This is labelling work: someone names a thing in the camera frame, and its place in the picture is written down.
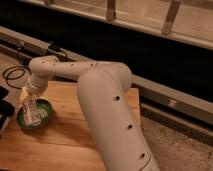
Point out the black clamp on rail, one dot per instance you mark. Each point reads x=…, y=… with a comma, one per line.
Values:
x=54, y=49

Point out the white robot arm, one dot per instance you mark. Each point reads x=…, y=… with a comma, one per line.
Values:
x=101, y=88

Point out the white window frame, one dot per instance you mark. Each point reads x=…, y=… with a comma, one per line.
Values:
x=187, y=21

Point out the metal floor rail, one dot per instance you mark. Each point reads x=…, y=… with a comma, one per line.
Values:
x=169, y=97

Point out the black device at left edge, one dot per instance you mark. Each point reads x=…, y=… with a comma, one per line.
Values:
x=6, y=108

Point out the small white labelled bottle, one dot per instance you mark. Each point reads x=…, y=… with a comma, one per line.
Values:
x=31, y=115

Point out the green ceramic bowl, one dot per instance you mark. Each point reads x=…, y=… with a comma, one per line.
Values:
x=45, y=111

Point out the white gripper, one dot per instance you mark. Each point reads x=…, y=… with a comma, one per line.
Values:
x=35, y=86

